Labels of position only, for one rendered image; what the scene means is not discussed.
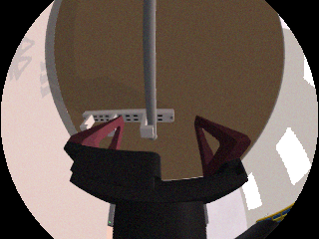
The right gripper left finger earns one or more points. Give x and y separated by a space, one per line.
92 136

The grey metal tube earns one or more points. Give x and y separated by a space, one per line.
149 47

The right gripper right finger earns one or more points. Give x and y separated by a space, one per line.
232 144

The dark brown wall panel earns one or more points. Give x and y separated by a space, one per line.
222 60

